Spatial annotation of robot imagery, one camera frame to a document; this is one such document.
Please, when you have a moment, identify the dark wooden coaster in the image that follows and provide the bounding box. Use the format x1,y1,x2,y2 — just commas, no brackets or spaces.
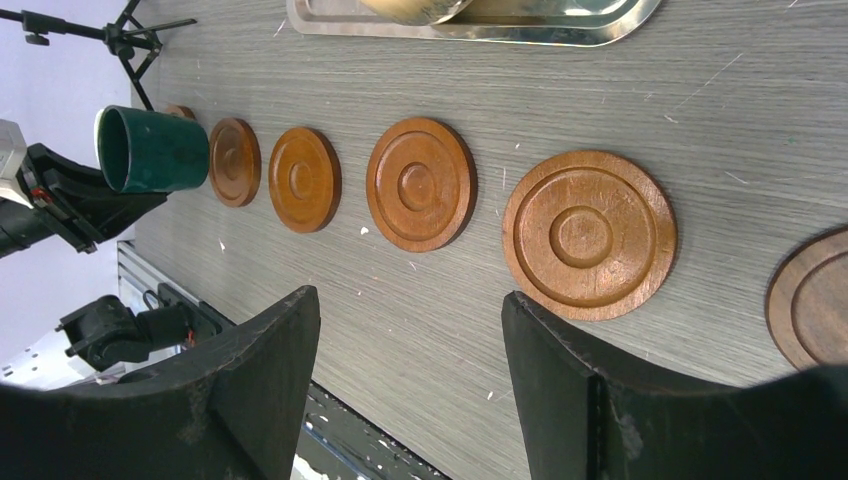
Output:
764,226,847,370

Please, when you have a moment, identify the beige mug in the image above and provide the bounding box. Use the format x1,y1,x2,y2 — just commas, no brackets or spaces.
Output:
361,0,473,26

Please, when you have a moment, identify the white blue mug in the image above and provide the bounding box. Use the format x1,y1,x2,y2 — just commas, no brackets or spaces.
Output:
93,107,105,168

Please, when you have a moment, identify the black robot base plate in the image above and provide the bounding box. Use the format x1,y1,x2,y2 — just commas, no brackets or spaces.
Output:
291,382,449,480

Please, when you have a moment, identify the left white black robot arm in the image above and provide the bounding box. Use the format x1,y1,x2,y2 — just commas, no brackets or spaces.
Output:
1,143,230,372

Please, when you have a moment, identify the orange brown coaster front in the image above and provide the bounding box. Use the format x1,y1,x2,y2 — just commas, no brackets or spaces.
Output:
502,150,678,322

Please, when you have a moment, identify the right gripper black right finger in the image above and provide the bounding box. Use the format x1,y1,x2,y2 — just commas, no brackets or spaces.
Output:
501,291,847,479

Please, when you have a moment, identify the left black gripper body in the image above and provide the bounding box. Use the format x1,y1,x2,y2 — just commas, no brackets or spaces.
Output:
0,199,53,258

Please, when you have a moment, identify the dark green mug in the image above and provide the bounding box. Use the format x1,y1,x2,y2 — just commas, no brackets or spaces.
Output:
99,105,209,194

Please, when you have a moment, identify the metal tray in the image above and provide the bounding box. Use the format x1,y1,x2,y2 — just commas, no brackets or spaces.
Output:
286,0,662,48

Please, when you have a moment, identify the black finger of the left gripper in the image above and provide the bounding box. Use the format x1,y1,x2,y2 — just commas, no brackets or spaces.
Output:
25,143,168,253

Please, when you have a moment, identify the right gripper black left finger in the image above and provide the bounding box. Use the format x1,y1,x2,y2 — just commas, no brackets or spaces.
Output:
1,285,321,479

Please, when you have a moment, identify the orange brown coaster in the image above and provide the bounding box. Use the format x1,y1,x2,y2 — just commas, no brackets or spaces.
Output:
502,150,678,322
163,104,196,121

